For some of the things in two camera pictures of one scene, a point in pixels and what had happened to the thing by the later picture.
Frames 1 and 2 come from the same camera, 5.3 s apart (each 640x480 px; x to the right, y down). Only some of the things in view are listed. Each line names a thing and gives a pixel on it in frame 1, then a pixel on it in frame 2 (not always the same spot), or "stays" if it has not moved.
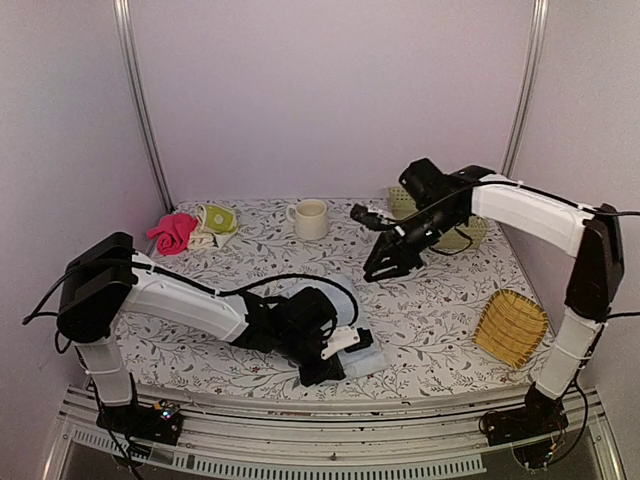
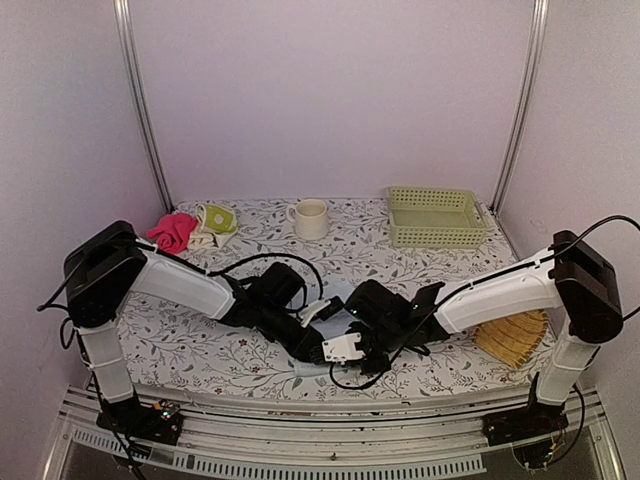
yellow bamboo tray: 510,328 stays
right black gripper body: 410,257 -> 385,338
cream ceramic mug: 310,217 stays
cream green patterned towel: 216,226 stays
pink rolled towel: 172,233 stays
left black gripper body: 309,375 -> 296,347
